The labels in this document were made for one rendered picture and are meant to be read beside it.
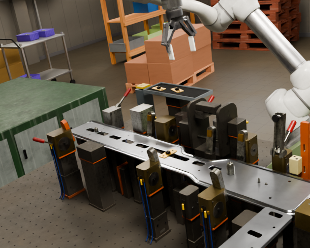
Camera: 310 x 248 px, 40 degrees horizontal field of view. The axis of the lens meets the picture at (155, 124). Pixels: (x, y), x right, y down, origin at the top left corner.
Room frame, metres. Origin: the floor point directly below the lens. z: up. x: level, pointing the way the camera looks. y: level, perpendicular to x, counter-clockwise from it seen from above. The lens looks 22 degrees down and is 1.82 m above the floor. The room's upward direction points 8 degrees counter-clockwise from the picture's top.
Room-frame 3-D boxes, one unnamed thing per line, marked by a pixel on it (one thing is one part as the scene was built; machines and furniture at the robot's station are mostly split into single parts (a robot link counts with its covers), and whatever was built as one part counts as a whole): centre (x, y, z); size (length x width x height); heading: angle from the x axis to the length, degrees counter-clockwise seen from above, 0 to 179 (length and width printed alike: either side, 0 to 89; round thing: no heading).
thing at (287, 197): (1.71, -0.02, 1.00); 1.38 x 0.22 x 0.02; 41
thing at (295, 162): (1.37, -0.49, 0.88); 0.04 x 0.04 x 0.37; 41
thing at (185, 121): (1.87, -0.18, 0.89); 0.12 x 0.07 x 0.38; 131
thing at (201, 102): (1.76, -0.26, 0.94); 0.18 x 0.13 x 0.49; 41
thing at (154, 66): (6.25, -0.36, 0.38); 1.29 x 0.92 x 0.76; 137
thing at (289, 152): (1.47, -0.48, 0.87); 0.10 x 0.07 x 0.35; 131
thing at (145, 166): (1.53, 0.06, 0.87); 0.12 x 0.07 x 0.35; 131
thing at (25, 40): (6.73, 1.74, 0.50); 1.04 x 0.61 x 1.00; 136
